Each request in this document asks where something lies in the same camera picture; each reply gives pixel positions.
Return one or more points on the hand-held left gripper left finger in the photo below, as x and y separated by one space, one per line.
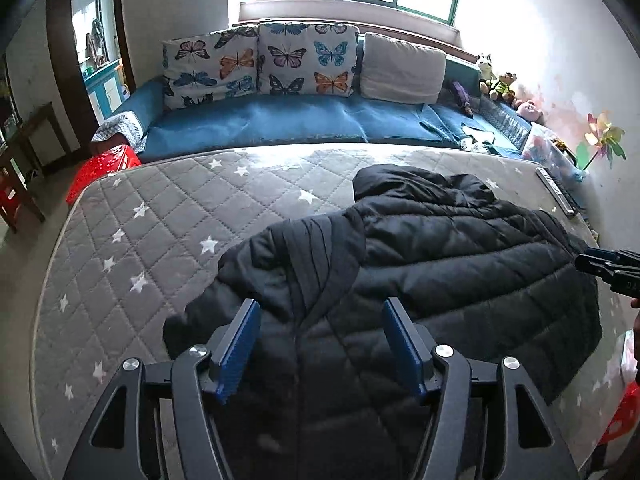
240 350

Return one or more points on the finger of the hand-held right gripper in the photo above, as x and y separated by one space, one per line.
620 280
615 256

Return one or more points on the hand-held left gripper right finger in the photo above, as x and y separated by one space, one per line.
404 352

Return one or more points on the black puffer jacket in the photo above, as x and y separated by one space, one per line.
450 260

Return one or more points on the grey remote control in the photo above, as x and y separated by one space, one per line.
555 191

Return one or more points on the colourful pinwheel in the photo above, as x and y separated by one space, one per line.
602 135

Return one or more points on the clear plastic bag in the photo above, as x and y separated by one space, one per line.
550 152

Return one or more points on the red plastic stool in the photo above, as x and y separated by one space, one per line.
102 170
7 197
622 412

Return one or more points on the grey star-print mattress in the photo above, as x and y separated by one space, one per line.
175 200

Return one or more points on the pink plush toy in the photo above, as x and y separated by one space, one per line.
530 110

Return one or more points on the pale cloth scrap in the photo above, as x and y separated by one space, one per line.
477 135

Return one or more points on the bear plush toy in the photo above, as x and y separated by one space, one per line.
500 87

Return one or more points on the purple folded umbrella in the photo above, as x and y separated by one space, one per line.
461 97

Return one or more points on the cow plush toy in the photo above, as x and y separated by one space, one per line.
484 65

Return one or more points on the blue sofa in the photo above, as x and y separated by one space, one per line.
275 120

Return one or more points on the grey patterned cloth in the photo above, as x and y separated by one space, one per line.
120 127

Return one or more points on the butterfly print pillow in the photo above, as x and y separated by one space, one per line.
305 57
210 67

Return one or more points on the beige pillow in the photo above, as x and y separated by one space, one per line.
402 67

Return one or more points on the blue cabinet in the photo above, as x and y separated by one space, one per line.
105 92

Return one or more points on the dark wooden table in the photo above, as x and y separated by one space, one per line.
35 140

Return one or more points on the dark wooden door frame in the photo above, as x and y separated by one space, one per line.
62 50

